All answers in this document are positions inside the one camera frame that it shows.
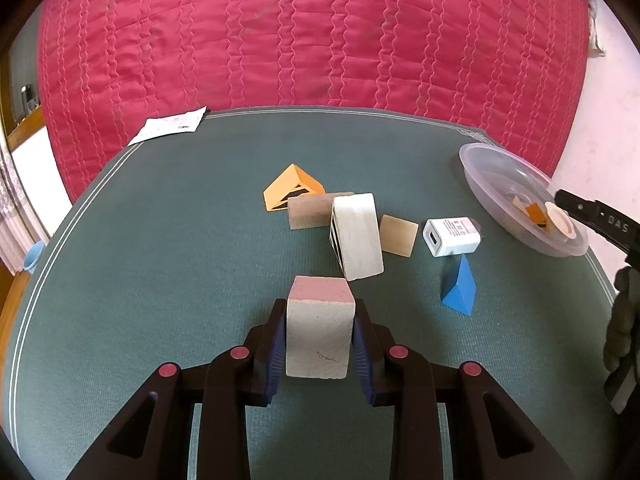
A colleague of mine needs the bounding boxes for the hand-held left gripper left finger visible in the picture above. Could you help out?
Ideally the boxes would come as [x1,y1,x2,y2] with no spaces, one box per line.
[65,299,288,480]

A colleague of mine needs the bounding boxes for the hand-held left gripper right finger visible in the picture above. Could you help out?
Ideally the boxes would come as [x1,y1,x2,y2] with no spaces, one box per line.
[351,299,576,480]

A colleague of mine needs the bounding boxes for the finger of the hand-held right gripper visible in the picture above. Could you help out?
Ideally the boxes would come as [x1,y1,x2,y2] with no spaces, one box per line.
[556,189,640,252]

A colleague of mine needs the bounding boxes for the pink-topped pale wooden block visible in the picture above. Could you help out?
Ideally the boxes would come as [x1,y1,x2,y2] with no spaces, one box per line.
[285,275,356,380]

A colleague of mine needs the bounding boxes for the blue triangular prism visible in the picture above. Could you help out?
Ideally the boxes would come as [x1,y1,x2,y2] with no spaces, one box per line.
[441,253,475,317]

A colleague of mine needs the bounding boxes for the clear plastic bowl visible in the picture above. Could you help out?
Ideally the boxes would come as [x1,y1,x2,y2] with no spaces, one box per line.
[459,142,591,258]

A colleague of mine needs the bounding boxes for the white block with black stripes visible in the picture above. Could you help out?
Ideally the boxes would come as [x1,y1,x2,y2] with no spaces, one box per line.
[329,192,385,282]

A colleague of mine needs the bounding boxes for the thin tan square tile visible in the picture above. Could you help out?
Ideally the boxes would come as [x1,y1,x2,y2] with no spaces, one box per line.
[379,214,419,257]

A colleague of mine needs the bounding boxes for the white charger plug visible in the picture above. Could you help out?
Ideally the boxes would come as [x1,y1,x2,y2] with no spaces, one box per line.
[422,216,482,258]

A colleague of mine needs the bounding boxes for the brown wooden block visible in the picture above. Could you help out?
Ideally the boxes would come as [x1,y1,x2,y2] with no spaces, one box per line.
[287,191,356,231]

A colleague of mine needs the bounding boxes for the orange striped triangular prism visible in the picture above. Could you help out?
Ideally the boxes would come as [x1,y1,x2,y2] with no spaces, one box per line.
[263,163,326,212]

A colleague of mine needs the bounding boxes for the person's right hand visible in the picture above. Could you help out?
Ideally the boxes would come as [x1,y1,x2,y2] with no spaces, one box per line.
[102,266,640,415]

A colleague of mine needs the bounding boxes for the small orange striped block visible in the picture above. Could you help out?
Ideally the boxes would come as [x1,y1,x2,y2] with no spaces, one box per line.
[524,201,548,227]

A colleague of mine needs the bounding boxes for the white paper sheet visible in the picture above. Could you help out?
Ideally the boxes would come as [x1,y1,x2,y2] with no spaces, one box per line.
[127,106,208,146]

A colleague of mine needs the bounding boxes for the light blue cup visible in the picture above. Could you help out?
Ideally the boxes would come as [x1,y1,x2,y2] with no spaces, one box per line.
[24,240,47,274]

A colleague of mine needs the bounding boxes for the red quilted blanket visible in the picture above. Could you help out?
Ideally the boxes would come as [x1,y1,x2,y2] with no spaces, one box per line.
[37,0,590,202]

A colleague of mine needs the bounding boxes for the wooden shelf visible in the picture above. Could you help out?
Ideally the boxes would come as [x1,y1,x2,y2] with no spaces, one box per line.
[4,107,47,155]

